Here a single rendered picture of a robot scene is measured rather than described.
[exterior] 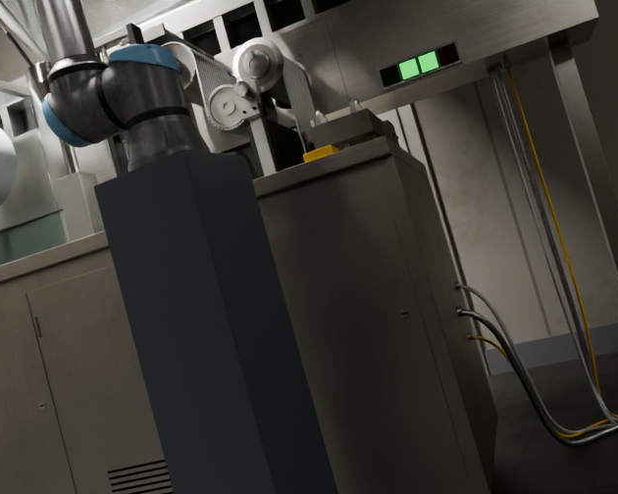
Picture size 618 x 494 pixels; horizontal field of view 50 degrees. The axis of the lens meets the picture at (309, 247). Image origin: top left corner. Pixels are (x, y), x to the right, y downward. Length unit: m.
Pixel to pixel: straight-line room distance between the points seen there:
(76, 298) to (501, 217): 2.05
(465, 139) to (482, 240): 0.48
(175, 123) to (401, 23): 1.11
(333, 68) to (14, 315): 1.18
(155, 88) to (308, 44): 1.06
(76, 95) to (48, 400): 0.89
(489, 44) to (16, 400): 1.65
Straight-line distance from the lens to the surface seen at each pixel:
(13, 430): 1.99
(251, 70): 1.87
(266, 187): 1.52
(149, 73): 1.23
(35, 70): 2.31
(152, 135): 1.19
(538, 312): 3.23
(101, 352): 1.78
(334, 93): 2.15
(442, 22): 2.14
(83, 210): 2.18
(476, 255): 3.24
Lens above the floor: 0.63
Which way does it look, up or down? 3 degrees up
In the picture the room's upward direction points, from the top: 16 degrees counter-clockwise
